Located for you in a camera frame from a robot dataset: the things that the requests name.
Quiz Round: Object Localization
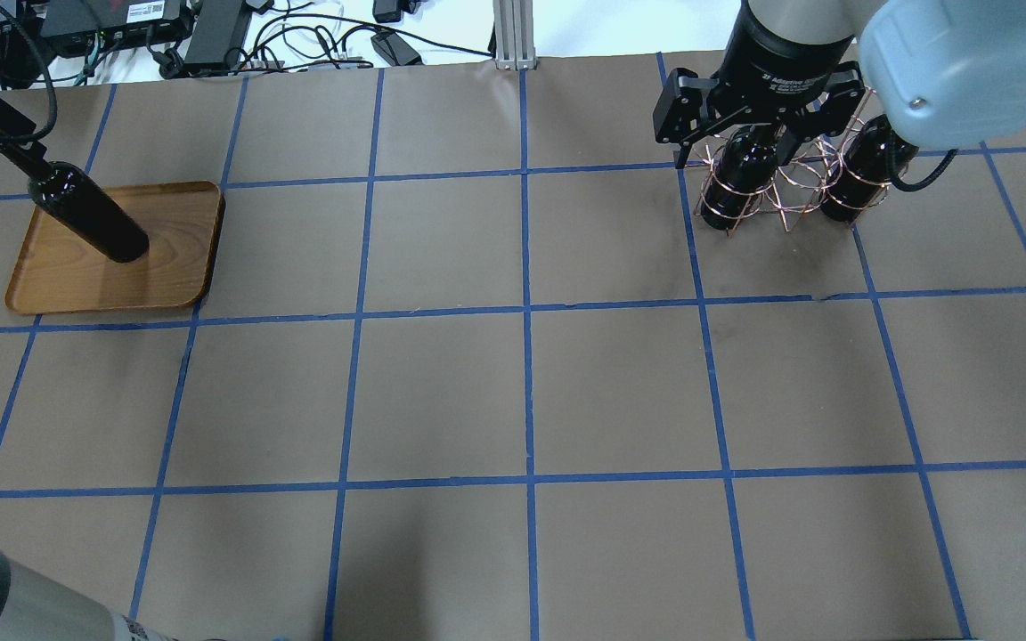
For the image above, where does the dark wine bottle in basket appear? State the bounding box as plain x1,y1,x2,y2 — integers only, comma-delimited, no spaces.
699,125,780,231

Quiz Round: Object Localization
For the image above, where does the black power adapter brick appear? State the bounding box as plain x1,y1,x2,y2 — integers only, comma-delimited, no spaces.
183,1,252,76

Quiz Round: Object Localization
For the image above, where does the dark wine bottle carried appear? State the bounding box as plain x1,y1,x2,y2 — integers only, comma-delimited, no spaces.
0,143,150,264

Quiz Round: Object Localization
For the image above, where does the aluminium frame post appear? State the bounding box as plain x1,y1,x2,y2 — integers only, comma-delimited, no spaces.
492,1,538,70

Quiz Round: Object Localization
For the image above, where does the wooden tray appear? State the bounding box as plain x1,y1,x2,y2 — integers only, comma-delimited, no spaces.
4,181,225,315

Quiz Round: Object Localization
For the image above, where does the small black power adapter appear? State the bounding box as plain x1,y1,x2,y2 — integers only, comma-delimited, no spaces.
370,31,424,68

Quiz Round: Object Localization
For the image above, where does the copper wire bottle basket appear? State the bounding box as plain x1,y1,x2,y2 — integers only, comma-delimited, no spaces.
688,85,892,234

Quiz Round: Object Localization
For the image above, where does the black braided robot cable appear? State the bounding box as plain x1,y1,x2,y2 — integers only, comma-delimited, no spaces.
887,134,961,195

